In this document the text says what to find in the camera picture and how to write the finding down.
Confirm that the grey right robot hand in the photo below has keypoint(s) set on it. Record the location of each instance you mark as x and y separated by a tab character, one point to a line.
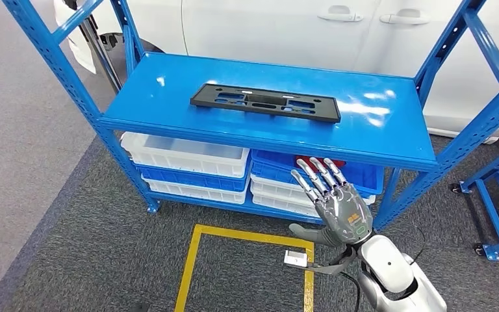
344	215

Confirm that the black plastic plate part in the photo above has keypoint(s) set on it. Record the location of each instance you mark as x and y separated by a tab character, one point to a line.
331	113

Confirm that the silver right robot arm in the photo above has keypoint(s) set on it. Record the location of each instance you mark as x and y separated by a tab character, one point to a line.
387	267

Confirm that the blue metal shelf rack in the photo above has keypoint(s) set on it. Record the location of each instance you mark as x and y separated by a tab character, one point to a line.
163	103

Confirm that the red object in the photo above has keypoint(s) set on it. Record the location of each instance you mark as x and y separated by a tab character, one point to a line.
340	163

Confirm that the blue plastic bin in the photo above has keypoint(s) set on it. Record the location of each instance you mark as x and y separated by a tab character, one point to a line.
189	180
275	168

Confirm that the yellow tape square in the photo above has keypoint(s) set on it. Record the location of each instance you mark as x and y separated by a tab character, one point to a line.
249	236

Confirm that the blue wheeled rack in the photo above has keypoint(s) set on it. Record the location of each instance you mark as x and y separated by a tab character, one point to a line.
488	213

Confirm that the clear white plastic bin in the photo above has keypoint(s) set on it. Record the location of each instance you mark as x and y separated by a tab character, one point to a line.
176	160

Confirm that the white car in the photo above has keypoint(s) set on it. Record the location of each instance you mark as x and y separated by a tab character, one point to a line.
275	26

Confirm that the grey metal stand pole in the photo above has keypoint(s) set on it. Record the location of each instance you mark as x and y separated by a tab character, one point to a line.
103	56

